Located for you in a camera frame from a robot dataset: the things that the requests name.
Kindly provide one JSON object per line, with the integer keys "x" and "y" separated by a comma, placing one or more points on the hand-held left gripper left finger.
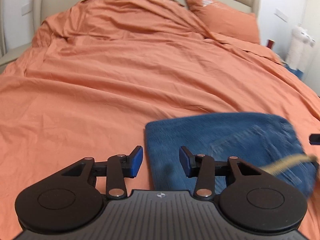
{"x": 136, "y": 161}

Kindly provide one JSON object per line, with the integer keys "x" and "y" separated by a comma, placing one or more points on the blue denim pants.
{"x": 225, "y": 135}

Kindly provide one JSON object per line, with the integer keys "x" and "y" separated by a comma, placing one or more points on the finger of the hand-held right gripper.
{"x": 315, "y": 139}

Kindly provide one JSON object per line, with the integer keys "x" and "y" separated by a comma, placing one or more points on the white wall socket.
{"x": 26, "y": 10}

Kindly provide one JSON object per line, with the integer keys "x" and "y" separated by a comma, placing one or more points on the red cup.
{"x": 270, "y": 44}

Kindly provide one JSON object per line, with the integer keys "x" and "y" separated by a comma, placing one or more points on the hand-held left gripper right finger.
{"x": 185, "y": 162}

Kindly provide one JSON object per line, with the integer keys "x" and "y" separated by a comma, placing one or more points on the white wall switch plate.
{"x": 281, "y": 15}

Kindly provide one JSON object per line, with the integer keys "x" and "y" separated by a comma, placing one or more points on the orange pillow with white print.
{"x": 222, "y": 15}

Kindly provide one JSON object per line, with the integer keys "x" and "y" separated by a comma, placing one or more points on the orange duvet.
{"x": 112, "y": 80}

